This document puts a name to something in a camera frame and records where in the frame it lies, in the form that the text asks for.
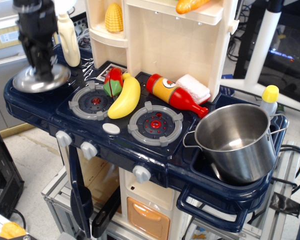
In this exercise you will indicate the black computer tower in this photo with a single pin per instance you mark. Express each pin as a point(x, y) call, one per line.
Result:
point(11, 183)

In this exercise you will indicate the stainless steel pot lid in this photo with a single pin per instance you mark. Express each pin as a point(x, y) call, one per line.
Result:
point(29, 80)

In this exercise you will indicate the dark blue toy kitchen counter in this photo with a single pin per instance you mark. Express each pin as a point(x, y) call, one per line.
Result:
point(50, 112)

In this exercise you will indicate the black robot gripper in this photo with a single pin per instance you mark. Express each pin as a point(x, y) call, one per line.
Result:
point(35, 33)

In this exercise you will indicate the cream toy kitchen shelf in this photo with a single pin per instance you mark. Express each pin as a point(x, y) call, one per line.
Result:
point(157, 40)

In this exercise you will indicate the left grey stove knob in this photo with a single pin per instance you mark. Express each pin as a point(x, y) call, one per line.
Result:
point(63, 138)

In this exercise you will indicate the grey toy dishwasher cabinet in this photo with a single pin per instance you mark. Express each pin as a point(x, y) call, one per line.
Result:
point(12, 58)

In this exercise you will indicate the middle grey stove knob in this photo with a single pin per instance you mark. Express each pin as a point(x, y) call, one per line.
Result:
point(89, 150)

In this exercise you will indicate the black toy oven door handle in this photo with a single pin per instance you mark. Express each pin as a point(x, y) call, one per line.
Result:
point(105, 215)

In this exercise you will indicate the orange toy oven drawer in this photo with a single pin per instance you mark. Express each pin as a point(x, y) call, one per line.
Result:
point(148, 220)

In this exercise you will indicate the right grey stove knob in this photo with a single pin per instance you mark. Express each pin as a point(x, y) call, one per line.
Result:
point(141, 173)

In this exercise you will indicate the yellow toy corn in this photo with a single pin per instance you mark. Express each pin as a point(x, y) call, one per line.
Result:
point(114, 18)

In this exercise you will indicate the grey toy burner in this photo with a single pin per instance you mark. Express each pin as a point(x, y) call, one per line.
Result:
point(155, 125)
point(91, 102)

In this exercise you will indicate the cream toy bottle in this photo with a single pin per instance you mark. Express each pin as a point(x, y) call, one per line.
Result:
point(68, 39)

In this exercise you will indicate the grey stove knob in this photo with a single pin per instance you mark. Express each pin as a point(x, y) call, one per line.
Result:
point(89, 150)
point(63, 138)
point(141, 173)

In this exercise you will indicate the red toy ketchup bottle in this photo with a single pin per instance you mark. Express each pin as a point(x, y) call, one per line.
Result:
point(174, 95)

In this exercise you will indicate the white toy sponge block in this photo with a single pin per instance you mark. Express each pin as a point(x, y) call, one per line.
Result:
point(198, 91)

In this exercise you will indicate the grey oval button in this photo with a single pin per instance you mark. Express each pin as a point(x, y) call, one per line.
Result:
point(111, 129)

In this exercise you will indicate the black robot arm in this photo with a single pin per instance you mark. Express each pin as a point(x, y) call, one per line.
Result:
point(25, 6)

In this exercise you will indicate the dark blue toy ladle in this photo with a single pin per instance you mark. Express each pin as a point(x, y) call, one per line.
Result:
point(80, 197)

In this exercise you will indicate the yellow toy banana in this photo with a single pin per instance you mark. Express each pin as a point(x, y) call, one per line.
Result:
point(128, 98)

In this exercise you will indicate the orange toy bread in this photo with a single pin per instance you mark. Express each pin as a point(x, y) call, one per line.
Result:
point(186, 6)

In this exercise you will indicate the right grey toy burner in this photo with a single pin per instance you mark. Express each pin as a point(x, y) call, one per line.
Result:
point(155, 125)

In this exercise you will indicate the white stand frame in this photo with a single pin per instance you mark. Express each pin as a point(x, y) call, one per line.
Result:
point(267, 30)

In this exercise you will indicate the left grey toy burner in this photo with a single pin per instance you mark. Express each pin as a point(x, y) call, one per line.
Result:
point(91, 102)

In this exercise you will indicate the clear bottle yellow cap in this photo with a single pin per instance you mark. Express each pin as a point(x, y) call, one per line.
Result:
point(269, 99)

